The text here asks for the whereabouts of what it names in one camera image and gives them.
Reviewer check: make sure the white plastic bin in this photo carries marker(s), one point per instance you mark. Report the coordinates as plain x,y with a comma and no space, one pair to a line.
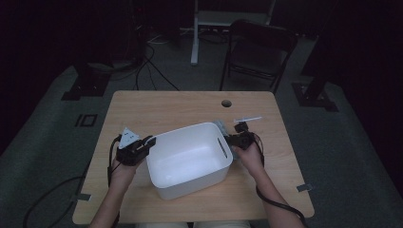
187,158

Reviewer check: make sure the white metal desk frame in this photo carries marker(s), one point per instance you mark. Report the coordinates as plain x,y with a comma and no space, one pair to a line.
195,38

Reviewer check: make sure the black stand base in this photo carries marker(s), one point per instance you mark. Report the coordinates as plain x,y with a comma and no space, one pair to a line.
313,98
87,85

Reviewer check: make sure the person's right hand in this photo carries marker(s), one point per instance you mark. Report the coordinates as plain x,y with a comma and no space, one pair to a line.
252,160

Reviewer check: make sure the person's left hand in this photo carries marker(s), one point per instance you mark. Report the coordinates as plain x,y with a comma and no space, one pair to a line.
122,174

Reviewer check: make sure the black folding chair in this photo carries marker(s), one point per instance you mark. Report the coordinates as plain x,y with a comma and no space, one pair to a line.
259,38

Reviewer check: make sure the grey tape piece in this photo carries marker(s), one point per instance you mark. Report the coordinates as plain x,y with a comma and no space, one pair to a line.
304,187
82,197

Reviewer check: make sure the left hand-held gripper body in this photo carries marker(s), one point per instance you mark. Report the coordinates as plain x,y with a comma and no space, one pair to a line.
131,153

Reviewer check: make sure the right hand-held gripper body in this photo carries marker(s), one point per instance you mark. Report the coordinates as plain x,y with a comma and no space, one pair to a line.
244,139

